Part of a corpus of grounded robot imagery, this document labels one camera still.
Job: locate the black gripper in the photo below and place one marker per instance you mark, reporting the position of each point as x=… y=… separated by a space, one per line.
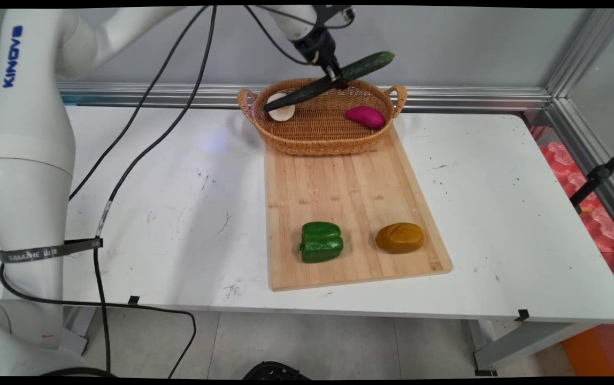
x=316 y=45

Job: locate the green cucumber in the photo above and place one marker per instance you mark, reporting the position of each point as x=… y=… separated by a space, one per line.
x=371 y=64

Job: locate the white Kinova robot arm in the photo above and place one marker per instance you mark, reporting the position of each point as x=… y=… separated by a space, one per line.
x=29 y=176

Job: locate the purple sweet potato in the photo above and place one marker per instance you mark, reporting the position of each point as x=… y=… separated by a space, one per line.
x=366 y=117

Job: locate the woven wicker basket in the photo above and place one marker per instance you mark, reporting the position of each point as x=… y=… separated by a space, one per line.
x=317 y=133

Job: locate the white mushroom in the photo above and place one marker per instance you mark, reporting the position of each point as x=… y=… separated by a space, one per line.
x=283 y=112

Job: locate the wooden cutting board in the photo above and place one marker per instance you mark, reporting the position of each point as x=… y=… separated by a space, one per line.
x=350 y=203

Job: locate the green bell pepper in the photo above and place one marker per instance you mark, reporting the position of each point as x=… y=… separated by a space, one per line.
x=320 y=246

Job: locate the brown potato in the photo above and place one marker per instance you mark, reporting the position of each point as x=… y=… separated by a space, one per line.
x=399 y=238

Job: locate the black tripod stand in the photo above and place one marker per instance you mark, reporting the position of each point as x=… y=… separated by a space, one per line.
x=598 y=174

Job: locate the pink bubble wrap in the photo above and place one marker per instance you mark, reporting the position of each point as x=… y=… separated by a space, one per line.
x=598 y=224

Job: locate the black round floor object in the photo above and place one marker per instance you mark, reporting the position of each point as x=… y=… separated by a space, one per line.
x=275 y=371

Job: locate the black tape clip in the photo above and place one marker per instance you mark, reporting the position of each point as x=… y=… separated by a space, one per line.
x=133 y=301
x=522 y=315

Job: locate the grey table leg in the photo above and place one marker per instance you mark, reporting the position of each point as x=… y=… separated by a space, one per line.
x=521 y=342

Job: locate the orange floor panel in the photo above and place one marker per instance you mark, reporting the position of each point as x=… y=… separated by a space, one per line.
x=588 y=353

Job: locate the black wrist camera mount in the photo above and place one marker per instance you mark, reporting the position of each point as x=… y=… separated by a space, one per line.
x=336 y=13

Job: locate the horizontal aluminium frame rail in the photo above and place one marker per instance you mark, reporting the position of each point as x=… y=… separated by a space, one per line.
x=473 y=99

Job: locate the upright aluminium frame post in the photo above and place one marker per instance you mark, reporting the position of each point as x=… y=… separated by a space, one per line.
x=585 y=51

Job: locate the slanted aluminium frame rail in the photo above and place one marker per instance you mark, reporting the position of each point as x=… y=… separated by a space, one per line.
x=588 y=144

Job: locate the grey table leg bracket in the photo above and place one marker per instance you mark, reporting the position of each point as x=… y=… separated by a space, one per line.
x=78 y=331

